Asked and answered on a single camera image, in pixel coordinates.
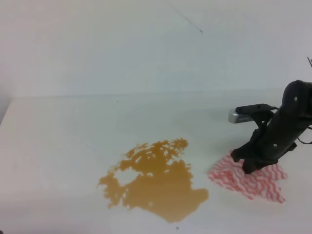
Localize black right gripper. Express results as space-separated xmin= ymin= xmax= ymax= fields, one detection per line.
xmin=231 ymin=108 xmax=308 ymax=174

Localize red white striped rag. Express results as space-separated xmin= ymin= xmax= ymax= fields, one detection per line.
xmin=208 ymin=151 xmax=288 ymax=203

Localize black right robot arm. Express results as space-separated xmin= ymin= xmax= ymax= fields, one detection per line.
xmin=229 ymin=80 xmax=312 ymax=174

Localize brown coffee stain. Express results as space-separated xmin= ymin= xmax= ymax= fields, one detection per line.
xmin=97 ymin=138 xmax=209 ymax=223

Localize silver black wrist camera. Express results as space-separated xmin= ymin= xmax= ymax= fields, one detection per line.
xmin=228 ymin=104 xmax=278 ymax=124

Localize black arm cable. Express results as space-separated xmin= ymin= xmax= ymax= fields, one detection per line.
xmin=297 ymin=124 xmax=312 ymax=144

